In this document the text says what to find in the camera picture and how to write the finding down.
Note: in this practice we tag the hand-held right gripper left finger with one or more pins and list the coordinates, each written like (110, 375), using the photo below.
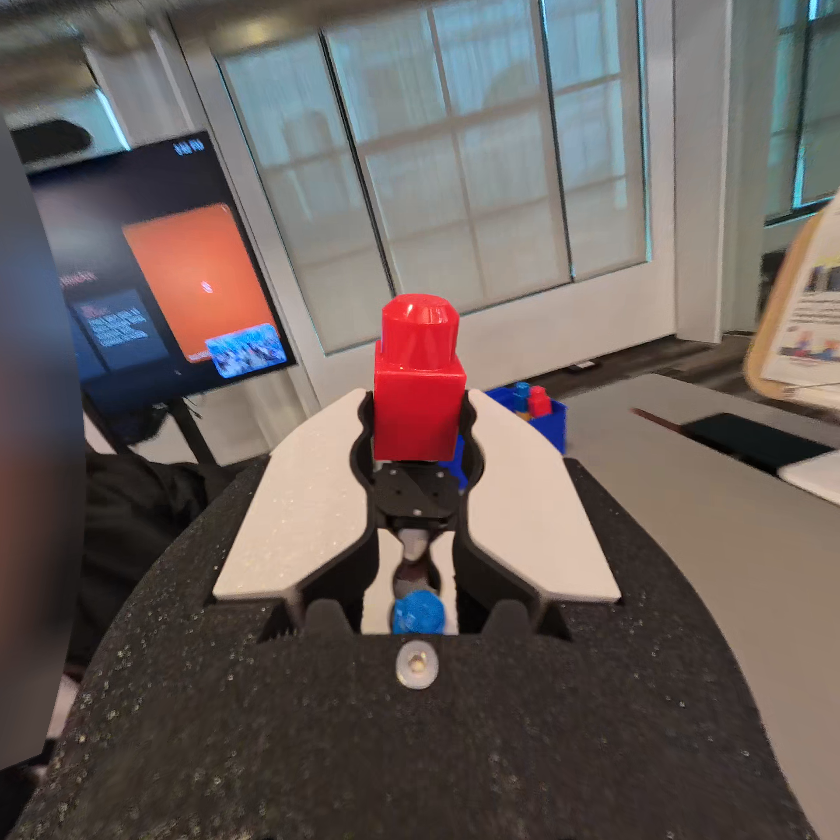
(296, 518)

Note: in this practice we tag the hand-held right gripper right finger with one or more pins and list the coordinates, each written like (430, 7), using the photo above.
(532, 525)

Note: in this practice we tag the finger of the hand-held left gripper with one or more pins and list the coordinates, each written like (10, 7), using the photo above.
(379, 609)
(448, 570)

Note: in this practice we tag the blue plastic block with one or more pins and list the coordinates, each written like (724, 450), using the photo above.
(522, 394)
(420, 613)

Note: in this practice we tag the red plastic block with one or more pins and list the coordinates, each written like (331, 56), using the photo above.
(420, 406)
(539, 404)

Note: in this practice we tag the blue plastic bin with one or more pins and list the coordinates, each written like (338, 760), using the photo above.
(548, 429)

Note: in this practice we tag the black monitor stand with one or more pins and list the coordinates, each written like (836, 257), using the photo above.
(193, 433)

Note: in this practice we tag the person's black jacket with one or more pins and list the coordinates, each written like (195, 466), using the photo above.
(131, 525)

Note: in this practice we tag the small black floor box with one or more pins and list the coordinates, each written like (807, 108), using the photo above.
(584, 366)

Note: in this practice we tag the black flat pad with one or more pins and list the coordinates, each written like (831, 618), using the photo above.
(755, 443)

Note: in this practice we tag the large black monitor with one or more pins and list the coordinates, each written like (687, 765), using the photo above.
(164, 276)

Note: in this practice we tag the large window white blinds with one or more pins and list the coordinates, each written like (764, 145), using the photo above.
(459, 163)

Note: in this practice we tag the instruction sheet on stand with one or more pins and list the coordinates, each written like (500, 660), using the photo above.
(781, 295)

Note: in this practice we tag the printed instruction sheet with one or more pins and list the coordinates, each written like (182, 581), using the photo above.
(821, 315)

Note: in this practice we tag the black video bar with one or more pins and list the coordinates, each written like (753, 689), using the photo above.
(53, 141)

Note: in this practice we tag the narrow window with blinds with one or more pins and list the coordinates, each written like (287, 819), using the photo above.
(817, 98)

